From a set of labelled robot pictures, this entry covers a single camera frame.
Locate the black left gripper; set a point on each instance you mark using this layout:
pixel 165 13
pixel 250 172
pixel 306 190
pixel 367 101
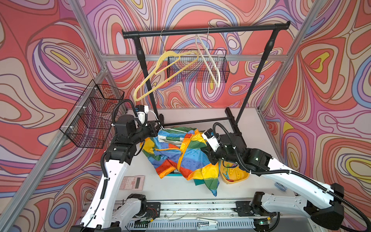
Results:
pixel 152 130

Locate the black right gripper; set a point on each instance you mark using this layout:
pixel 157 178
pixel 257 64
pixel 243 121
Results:
pixel 211 154

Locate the multicolour patchwork jacket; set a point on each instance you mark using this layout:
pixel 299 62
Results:
pixel 182 149

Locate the silver hook hanger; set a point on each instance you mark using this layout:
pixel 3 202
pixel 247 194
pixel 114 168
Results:
pixel 208 61

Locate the teal green jacket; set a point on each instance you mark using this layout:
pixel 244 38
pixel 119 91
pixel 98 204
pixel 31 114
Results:
pixel 199 182

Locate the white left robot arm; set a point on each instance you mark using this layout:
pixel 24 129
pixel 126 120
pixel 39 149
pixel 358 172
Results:
pixel 132 128

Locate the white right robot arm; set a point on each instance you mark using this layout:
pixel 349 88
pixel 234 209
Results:
pixel 322 203

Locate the yellow plastic tray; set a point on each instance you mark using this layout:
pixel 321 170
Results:
pixel 231 173

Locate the pink calculator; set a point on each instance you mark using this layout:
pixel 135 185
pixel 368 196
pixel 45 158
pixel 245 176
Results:
pixel 135 183

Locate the teal plastic basket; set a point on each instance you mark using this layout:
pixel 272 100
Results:
pixel 175 174

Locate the small blue stapler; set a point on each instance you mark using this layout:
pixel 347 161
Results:
pixel 281 187

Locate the black clothes rack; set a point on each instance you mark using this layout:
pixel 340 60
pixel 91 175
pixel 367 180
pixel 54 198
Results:
pixel 275 28

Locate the small black wire basket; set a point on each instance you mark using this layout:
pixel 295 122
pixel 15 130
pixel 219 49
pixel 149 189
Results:
pixel 195 70

